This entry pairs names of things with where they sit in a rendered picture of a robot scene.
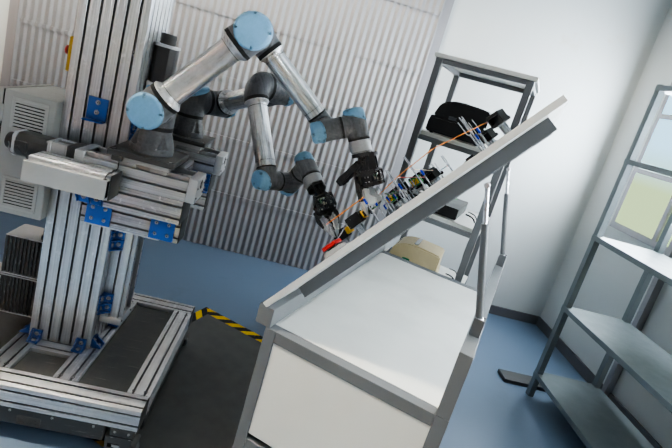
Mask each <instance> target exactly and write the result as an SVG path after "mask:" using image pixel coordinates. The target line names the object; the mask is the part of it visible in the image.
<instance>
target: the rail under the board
mask: <svg viewBox="0 0 672 448"><path fill-rule="evenodd" d="M385 246H386V245H385ZM385 246H383V247H382V248H380V249H379V250H377V251H376V252H374V253H373V254H371V255H369V256H368V257H366V258H365V259H363V260H362V261H360V262H359V263H357V264H356V265H354V266H353V267H351V268H350V269H348V270H346V271H345V272H343V273H342V274H340V275H339V276H337V277H336V278H334V279H333V280H331V281H330V282H328V283H327V284H325V285H324V286H322V287H320V288H319V289H317V290H316V291H314V292H313V293H311V294H310V295H308V296H307V297H304V295H303V294H302V292H301V291H300V289H299V288H298V289H296V290H295V291H293V292H291V293H290V294H288V295H286V296H285V297H283V298H281V299H280V300H278V301H276V302H275V303H273V304H271V305H270V306H268V307H265V305H264V303H263V302H265V301H266V300H265V301H263V302H261V303H260V306H259V309H258V313H257V317H256V321H257V322H259V323H260V324H262V325H264V326H266V327H268V328H270V327H272V326H273V325H275V324H276V323H278V322H279V321H281V320H282V319H284V318H285V317H287V316H288V315H289V314H291V313H292V312H294V311H295V310H297V309H298V308H300V307H301V306H303V305H304V304H306V303H307V302H309V301H310V300H312V299H313V298H315V297H316V296H317V295H319V294H320V293H322V292H323V291H325V290H326V289H328V288H329V287H331V286H332V285H334V284H335V283H337V282H338V281H340V280H341V279H342V278H344V277H345V276H347V275H348V274H350V273H351V272H353V271H354V270H356V269H357V268H359V267H360V266H362V265H363V264H365V263H366V262H368V261H369V260H370V259H372V258H373V257H375V256H376V255H378V254H379V253H381V252H382V251H384V249H385Z"/></svg>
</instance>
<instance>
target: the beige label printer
mask: <svg viewBox="0 0 672 448"><path fill-rule="evenodd" d="M386 252H389V253H391V254H394V255H396V256H399V257H401V258H403V259H406V260H408V261H411V262H413V263H415V264H418V265H420V266H423V267H425V268H428V269H430V270H432V271H435V272H437V273H438V272H439V269H440V266H441V265H440V263H441V260H442V257H443V254H444V252H445V250H444V248H442V247H440V246H438V245H436V244H433V243H431V242H429V241H426V240H424V239H421V238H418V237H413V236H407V237H403V238H401V239H400V240H399V241H398V242H397V243H396V244H395V245H394V246H393V247H391V248H390V249H388V250H387V251H386Z"/></svg>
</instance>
